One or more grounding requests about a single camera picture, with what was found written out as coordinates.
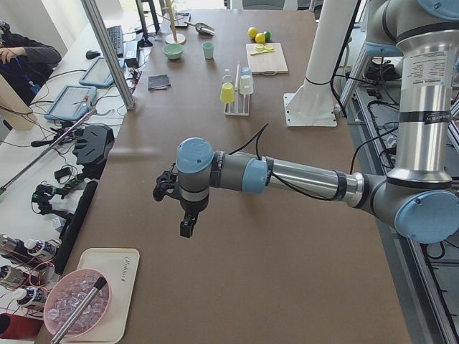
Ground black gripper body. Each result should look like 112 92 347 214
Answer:
152 163 196 215

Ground green plastic cup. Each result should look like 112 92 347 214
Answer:
202 42 214 59

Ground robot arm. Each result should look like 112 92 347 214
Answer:
144 10 375 247

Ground yellow plastic cup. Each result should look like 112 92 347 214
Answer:
220 82 235 104

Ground cream white plastic cup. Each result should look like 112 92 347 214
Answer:
239 75 254 95

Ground light blue plastic cup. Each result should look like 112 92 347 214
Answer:
240 66 252 75

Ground beige plastic tray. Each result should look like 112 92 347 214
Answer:
62 248 140 343

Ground grey folded cloth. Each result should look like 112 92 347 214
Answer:
148 75 171 90

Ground blue teach pendant tablet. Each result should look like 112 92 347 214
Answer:
44 85 97 121

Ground green ceramic bowl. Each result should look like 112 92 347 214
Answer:
162 43 184 60

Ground pink bowl of ice cubes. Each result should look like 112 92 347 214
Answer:
44 269 111 338

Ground black computer mouse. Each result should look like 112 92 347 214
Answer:
85 50 100 60

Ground wooden cutting board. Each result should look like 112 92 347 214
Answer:
245 43 288 75

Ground metal scoop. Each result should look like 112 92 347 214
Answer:
185 21 215 36

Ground black keyboard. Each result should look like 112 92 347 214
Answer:
106 25 124 57

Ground whole yellow lemon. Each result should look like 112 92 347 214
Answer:
255 32 266 44
247 27 258 39

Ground seated person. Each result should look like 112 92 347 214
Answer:
1 21 62 105

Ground white wire cup rack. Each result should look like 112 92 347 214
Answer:
222 61 251 116

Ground aluminium frame post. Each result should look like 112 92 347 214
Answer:
81 0 135 111

